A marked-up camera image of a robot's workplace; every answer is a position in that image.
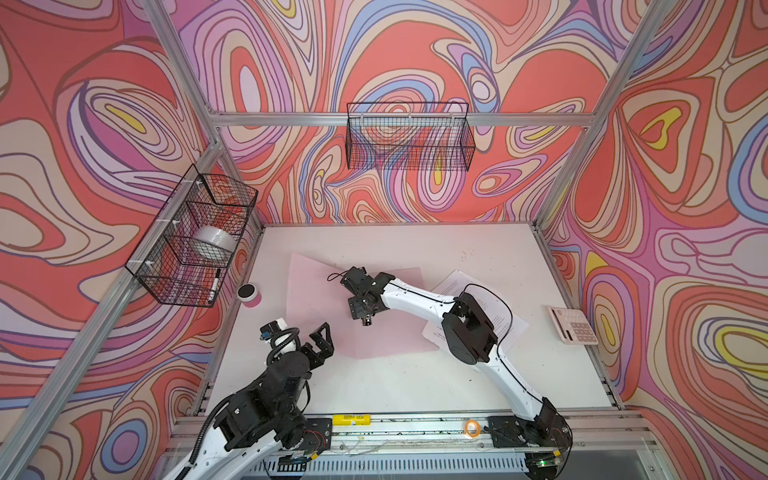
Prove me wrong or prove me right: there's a pink folder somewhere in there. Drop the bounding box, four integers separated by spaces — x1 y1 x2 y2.
285 253 438 360

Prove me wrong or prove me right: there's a printed paper sheet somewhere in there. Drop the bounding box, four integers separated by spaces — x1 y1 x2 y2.
432 270 529 354

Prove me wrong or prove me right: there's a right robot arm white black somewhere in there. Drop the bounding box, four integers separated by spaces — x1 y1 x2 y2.
327 267 573 447

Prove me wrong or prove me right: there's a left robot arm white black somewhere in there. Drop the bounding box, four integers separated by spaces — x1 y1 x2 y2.
165 320 335 479

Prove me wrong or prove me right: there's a yellow label block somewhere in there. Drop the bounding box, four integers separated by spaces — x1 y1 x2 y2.
332 414 371 426

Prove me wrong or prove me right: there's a pink cup with black lid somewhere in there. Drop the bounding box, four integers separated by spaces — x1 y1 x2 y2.
237 283 262 308

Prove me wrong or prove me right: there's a black marker in basket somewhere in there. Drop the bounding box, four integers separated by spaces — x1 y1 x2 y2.
207 269 221 306

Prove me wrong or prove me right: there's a white tape roll in basket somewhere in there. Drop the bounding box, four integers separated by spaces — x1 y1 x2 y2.
190 225 237 264

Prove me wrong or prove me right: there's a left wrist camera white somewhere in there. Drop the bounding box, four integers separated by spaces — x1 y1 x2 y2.
260 318 301 355

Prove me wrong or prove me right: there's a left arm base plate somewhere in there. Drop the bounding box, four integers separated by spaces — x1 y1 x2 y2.
285 417 333 456

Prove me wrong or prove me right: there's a black wire basket left wall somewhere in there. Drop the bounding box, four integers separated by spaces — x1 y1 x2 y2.
125 166 258 308

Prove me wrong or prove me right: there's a black wire basket wall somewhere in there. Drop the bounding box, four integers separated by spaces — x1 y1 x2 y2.
345 100 476 172
125 166 258 308

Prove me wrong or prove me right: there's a black wire basket back wall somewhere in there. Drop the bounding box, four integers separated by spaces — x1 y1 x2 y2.
345 100 476 172

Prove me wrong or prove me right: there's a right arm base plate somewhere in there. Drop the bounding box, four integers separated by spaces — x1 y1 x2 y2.
483 413 573 450

